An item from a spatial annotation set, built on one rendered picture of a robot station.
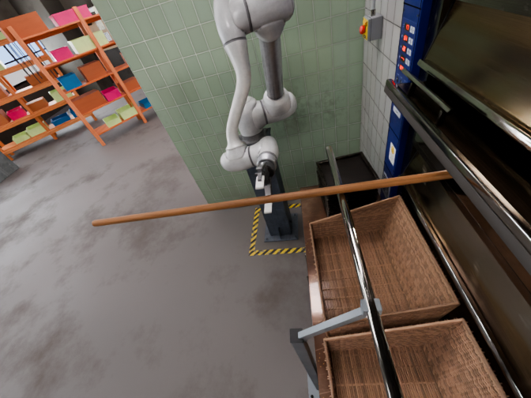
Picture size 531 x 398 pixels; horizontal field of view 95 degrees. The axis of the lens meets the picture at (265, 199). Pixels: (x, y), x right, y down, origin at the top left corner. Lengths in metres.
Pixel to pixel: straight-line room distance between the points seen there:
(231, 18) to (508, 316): 1.31
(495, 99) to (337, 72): 1.32
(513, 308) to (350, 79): 1.58
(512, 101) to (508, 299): 0.51
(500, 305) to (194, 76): 1.98
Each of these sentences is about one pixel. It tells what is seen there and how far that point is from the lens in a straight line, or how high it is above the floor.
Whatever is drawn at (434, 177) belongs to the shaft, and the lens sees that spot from 0.98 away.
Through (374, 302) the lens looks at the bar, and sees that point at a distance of 0.71.
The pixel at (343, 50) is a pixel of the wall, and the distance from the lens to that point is 1.96.
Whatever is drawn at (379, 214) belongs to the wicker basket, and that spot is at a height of 0.73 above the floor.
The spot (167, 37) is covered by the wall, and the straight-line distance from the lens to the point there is 2.02.
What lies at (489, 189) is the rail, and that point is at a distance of 0.63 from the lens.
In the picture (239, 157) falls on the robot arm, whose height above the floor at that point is 1.22.
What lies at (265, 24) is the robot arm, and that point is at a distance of 1.21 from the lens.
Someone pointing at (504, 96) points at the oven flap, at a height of 1.49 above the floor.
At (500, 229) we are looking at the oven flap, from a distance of 0.60.
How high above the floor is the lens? 1.83
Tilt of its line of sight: 43 degrees down
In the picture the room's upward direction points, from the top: 19 degrees counter-clockwise
